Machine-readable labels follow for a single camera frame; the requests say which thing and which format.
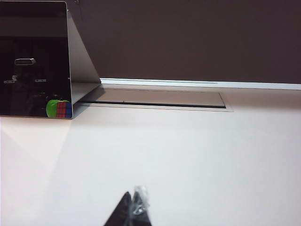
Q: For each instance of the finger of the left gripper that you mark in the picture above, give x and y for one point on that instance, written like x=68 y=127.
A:
x=122 y=212

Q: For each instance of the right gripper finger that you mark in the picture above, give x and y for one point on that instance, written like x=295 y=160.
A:
x=142 y=214

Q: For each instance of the square tabletop mirror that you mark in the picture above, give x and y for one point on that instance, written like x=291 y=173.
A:
x=35 y=35

